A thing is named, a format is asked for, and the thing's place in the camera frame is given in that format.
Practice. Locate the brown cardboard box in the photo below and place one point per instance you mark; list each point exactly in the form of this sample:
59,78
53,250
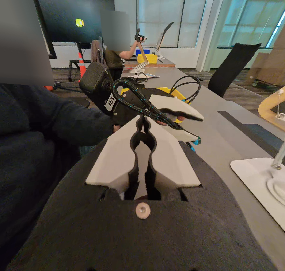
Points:
271,66

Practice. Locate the large black television screen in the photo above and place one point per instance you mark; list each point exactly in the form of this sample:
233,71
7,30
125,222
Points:
71,8

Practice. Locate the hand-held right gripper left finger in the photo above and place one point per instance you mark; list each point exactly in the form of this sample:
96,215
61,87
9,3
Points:
111,164

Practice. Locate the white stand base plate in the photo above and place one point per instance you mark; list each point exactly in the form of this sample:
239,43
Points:
254,177

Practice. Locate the orange traffic cone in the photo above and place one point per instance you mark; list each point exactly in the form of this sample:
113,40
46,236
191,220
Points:
82,68

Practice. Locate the tilted black panel on stand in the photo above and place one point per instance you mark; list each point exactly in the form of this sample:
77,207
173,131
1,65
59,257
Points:
164,33

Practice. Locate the black office chair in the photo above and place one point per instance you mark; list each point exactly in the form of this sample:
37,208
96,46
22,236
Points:
231,68

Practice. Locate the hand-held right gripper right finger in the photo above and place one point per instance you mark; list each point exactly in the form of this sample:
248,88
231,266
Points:
176,164

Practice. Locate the person's left hand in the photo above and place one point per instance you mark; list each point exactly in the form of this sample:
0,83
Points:
171,120

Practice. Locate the black pouch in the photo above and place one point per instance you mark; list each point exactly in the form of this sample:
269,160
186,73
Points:
129,79

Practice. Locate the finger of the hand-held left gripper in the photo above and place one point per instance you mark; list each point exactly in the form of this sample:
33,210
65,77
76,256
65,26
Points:
185,135
178,106

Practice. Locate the yellow plastic bin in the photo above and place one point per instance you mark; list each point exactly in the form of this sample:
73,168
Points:
176,93
147,59

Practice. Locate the dark monitor with wooden back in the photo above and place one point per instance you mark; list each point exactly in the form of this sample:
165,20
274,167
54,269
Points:
269,108

